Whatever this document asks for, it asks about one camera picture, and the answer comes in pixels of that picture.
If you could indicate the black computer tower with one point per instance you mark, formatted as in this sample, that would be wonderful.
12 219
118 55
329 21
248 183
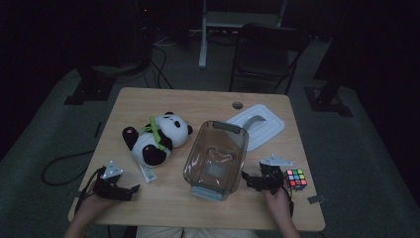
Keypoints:
143 33

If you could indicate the person's left hand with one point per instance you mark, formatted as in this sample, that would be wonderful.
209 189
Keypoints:
94 208

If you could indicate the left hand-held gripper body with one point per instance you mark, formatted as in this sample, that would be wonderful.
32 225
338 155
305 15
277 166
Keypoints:
109 190

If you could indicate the person's right hand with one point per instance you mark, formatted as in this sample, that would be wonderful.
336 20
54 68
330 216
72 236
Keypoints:
277 203

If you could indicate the black stand base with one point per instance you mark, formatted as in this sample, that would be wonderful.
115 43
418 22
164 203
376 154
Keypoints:
89 91
325 102

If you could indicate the panda plush toy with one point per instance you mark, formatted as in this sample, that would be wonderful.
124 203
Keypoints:
173 129

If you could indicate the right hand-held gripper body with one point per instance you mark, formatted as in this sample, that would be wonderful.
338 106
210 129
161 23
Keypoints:
270 180

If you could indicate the white metal desk frame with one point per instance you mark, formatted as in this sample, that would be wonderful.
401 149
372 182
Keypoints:
203 49

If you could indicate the white storage box lid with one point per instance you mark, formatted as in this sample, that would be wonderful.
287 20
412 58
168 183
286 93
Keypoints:
267 129

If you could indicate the colourful puzzle cube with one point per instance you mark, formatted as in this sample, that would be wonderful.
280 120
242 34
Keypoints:
296 180

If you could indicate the small black bar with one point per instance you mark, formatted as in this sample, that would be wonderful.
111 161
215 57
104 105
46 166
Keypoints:
98 129

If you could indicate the black folding chair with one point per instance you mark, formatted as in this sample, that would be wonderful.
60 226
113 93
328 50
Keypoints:
264 56

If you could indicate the grey tape piece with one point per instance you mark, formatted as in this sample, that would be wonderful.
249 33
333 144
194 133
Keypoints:
316 199
74 194

